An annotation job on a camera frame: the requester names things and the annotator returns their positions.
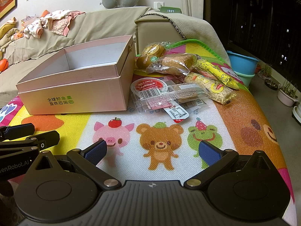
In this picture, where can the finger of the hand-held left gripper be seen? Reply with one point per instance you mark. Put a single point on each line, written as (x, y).
(18, 129)
(48, 137)

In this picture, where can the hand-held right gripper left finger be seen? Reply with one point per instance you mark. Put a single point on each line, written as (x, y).
(96, 151)

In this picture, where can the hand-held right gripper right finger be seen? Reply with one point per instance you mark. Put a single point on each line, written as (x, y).
(208, 154)

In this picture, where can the pink cardboard box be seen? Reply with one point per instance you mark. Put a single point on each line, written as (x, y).
(70, 98)

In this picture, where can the small white sachet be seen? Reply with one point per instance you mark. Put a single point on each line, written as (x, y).
(176, 113)

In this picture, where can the round brown pastry packet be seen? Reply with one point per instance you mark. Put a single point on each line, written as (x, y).
(188, 93)

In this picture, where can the grain bar clear packet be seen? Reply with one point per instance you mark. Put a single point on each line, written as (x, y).
(207, 87)

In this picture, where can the red print clear packet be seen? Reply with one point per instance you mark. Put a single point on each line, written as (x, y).
(157, 103)

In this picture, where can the yellow snack bar packet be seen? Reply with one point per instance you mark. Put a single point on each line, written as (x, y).
(218, 74)

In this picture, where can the red lid jelly cup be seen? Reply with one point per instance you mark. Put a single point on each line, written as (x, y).
(148, 86)

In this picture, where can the long bread clear packet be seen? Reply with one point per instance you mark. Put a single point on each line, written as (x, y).
(176, 61)

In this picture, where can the green label brown cake packet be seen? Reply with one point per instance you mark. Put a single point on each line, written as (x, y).
(143, 62)

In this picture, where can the yellow label muffin packet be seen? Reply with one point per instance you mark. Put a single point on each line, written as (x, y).
(152, 49)

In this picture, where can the colourful cartoon play mat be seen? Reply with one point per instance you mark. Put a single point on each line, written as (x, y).
(235, 122)

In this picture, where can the orange ball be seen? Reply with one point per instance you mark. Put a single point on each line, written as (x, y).
(3, 66)

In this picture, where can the teal plastic basin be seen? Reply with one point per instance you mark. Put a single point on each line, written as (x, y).
(245, 78)

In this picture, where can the dark plant pot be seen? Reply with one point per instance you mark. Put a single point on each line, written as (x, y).
(270, 84)

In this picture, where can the white plant pot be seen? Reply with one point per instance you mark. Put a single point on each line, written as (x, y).
(285, 98)

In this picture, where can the white round container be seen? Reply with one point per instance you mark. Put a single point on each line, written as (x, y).
(296, 115)

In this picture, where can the blue plastic basin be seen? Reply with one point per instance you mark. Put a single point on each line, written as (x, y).
(242, 62)

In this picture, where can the small potted plant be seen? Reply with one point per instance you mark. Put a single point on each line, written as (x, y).
(265, 70)

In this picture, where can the yellow plush toy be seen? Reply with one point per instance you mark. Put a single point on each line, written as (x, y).
(6, 28)

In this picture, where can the white printed baby garment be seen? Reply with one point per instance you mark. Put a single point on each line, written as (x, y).
(34, 28)

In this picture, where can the pink baby garment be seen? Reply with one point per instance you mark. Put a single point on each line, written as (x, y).
(61, 23)

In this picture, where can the beige sofa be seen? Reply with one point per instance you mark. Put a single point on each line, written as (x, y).
(98, 26)

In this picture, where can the beige fringed blanket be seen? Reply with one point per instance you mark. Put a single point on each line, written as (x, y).
(197, 28)

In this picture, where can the green digital clock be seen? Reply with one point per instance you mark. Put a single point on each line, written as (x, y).
(170, 10)

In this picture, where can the white wall socket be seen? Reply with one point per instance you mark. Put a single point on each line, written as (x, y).
(158, 5)

